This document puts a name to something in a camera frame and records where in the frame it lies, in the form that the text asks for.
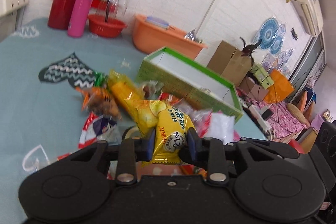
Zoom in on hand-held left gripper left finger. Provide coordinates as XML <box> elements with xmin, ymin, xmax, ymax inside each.
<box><xmin>56</xmin><ymin>130</ymin><xmax>156</xmax><ymax>187</ymax></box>

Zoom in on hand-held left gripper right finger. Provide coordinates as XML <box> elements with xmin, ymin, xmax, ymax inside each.
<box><xmin>180</xmin><ymin>127</ymin><xmax>300</xmax><ymax>184</ymax></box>

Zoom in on yellow chip packet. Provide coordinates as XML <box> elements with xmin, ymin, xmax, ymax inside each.
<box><xmin>123</xmin><ymin>99</ymin><xmax>196</xmax><ymax>168</ymax></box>

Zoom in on green cardboard box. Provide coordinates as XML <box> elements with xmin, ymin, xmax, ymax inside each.
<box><xmin>135</xmin><ymin>47</ymin><xmax>244</xmax><ymax>124</ymax></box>

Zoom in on golden translucent snack packet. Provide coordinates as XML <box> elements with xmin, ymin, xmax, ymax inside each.
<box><xmin>108</xmin><ymin>69</ymin><xmax>148</xmax><ymax>122</ymax></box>

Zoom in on orange packet of brown snacks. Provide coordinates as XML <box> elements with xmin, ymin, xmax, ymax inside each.
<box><xmin>79</xmin><ymin>85</ymin><xmax>123</xmax><ymax>120</ymax></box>

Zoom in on clear white plastic packet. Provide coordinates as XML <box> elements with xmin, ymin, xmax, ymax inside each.
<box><xmin>194</xmin><ymin>108</ymin><xmax>236</xmax><ymax>144</ymax></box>

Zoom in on red and white snack packet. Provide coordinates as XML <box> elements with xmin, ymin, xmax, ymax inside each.
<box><xmin>77</xmin><ymin>112</ymin><xmax>124</xmax><ymax>149</ymax></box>

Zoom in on white power strip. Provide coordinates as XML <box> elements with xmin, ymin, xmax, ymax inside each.
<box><xmin>248</xmin><ymin>104</ymin><xmax>274</xmax><ymax>133</ymax></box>

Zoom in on brown cardboard box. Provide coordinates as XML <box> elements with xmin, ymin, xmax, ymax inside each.
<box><xmin>206</xmin><ymin>40</ymin><xmax>254</xmax><ymax>87</ymax></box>

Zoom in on small light green box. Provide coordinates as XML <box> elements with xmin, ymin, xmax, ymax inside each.
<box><xmin>251</xmin><ymin>63</ymin><xmax>274</xmax><ymax>90</ymax></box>

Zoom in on pink floral blanket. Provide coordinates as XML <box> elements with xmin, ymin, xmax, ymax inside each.
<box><xmin>236</xmin><ymin>88</ymin><xmax>311</xmax><ymax>141</ymax></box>

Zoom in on orange plastic basin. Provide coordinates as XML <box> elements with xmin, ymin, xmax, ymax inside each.
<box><xmin>131</xmin><ymin>14</ymin><xmax>208</xmax><ymax>60</ymax></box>

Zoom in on orange bag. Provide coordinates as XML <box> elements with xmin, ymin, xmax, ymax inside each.
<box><xmin>265</xmin><ymin>69</ymin><xmax>295</xmax><ymax>104</ymax></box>

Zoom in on dark purple plant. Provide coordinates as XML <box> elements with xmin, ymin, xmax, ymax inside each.
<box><xmin>240</xmin><ymin>36</ymin><xmax>263</xmax><ymax>57</ymax></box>

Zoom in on teal printed tablecloth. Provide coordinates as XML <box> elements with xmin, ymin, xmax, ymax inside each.
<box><xmin>0</xmin><ymin>17</ymin><xmax>267</xmax><ymax>224</ymax></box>

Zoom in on blue lidded container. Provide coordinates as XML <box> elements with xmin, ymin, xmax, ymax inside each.
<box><xmin>145</xmin><ymin>15</ymin><xmax>169</xmax><ymax>29</ymax></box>

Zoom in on red plastic basket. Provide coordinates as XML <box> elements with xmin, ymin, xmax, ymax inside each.
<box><xmin>88</xmin><ymin>14</ymin><xmax>127</xmax><ymax>39</ymax></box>

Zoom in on black speaker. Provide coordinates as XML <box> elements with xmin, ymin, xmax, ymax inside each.
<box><xmin>314</xmin><ymin>121</ymin><xmax>336</xmax><ymax>163</ymax></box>

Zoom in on blue paper fans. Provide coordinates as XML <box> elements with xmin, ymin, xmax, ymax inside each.
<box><xmin>253</xmin><ymin>17</ymin><xmax>287</xmax><ymax>55</ymax></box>

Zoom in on glass pitcher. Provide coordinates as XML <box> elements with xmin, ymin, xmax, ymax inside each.
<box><xmin>104</xmin><ymin>0</ymin><xmax>127</xmax><ymax>20</ymax></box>

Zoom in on pink thermos bottle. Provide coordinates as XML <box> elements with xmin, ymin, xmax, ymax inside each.
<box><xmin>67</xmin><ymin>0</ymin><xmax>98</xmax><ymax>38</ymax></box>

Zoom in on white air conditioner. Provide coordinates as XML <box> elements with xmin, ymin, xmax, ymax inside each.
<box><xmin>293</xmin><ymin>0</ymin><xmax>325</xmax><ymax>36</ymax></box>

